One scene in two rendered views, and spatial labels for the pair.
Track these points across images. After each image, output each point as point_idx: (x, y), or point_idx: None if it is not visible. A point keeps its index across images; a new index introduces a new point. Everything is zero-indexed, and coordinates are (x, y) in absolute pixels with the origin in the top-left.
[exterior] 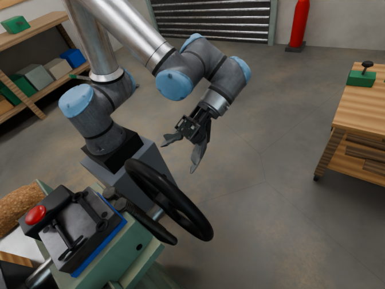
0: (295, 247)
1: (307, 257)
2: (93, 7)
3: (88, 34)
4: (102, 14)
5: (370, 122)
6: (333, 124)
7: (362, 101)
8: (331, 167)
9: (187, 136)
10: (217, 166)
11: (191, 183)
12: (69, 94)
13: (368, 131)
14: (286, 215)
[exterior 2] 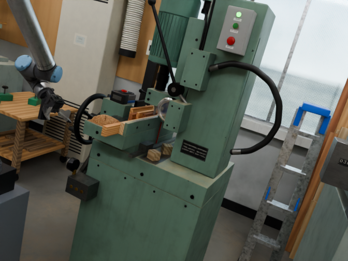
0: (65, 203)
1: (72, 201)
2: (41, 35)
3: None
4: (43, 39)
5: (30, 114)
6: (22, 119)
7: (11, 109)
8: (22, 159)
9: (62, 102)
10: None
11: None
12: None
13: (35, 116)
14: (40, 200)
